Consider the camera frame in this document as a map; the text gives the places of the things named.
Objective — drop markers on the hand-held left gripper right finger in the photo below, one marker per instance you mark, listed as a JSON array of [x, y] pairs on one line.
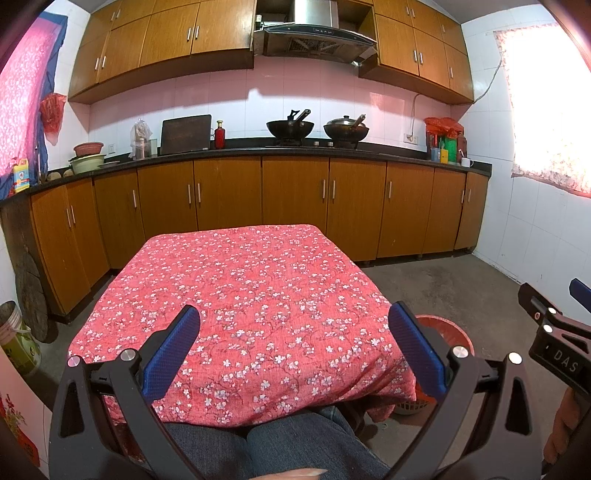
[[415, 353]]

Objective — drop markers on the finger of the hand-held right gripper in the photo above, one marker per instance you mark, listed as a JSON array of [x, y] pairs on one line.
[[535, 304], [581, 293]]

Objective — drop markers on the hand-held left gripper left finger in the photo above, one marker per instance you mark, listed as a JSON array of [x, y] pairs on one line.
[[171, 355]]

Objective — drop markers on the red lined wastebasket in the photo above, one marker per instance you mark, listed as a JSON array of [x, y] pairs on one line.
[[450, 334]]

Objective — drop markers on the person's right hand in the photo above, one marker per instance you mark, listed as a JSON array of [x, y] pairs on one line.
[[561, 424]]

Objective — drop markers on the person's left hand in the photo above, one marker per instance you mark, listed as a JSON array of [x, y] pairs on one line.
[[295, 474]]

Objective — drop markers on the red floral tablecloth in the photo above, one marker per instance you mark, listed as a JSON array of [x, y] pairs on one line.
[[254, 286]]

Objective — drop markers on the round wooden board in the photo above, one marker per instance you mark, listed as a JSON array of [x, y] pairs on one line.
[[34, 300]]

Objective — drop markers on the person's legs in jeans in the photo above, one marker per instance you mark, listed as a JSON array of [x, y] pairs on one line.
[[295, 443]]

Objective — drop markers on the white bucket green label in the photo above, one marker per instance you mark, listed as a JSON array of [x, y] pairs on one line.
[[18, 346]]

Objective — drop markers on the white mug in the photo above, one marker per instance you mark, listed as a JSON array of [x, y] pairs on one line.
[[465, 162]]

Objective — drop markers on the white board red print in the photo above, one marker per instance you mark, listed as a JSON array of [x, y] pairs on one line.
[[18, 415]]

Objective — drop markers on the dark brown bottle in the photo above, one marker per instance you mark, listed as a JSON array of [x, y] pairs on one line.
[[461, 146]]

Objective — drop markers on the yellow blue container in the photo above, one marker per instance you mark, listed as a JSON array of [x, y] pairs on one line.
[[443, 156]]

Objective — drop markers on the green box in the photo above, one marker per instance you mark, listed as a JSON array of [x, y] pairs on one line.
[[450, 150]]

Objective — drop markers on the pink floral window curtain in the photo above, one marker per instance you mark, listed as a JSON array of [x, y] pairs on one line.
[[545, 101]]

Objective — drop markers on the black countertop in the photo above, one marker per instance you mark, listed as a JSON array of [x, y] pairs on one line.
[[392, 156]]

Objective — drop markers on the lower wooden cabinets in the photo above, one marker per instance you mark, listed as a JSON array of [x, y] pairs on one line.
[[295, 194]]

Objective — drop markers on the red bag on packets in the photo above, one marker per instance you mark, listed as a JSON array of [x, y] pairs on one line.
[[441, 124]]

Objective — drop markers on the pale green basin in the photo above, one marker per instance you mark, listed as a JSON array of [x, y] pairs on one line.
[[87, 165]]

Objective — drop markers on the dark cutting board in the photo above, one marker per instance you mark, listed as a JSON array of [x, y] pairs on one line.
[[184, 134]]

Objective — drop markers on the red-brown basin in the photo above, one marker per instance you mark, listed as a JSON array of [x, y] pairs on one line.
[[87, 149]]

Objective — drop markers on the red bottle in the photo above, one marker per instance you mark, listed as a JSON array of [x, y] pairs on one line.
[[219, 137]]

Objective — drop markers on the black gas stove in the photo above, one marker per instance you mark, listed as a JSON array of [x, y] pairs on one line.
[[323, 144]]

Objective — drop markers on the yellow detergent bottle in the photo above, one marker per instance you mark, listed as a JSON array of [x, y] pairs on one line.
[[21, 177]]

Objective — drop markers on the wok with lid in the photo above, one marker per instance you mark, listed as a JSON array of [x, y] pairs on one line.
[[346, 131]]

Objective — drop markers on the black open wok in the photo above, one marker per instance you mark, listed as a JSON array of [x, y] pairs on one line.
[[288, 129]]

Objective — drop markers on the red hanging bag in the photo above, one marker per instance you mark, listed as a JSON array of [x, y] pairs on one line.
[[53, 115]]

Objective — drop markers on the short upper wooden cabinets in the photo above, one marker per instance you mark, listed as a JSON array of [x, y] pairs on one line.
[[415, 46]]

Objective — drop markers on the pink curtain blue edge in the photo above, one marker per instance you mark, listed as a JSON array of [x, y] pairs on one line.
[[27, 92]]

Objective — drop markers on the long upper wooden cabinets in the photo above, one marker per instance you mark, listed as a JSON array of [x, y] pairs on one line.
[[171, 37]]

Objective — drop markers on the steel range hood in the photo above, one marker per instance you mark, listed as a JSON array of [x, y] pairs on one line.
[[318, 44]]

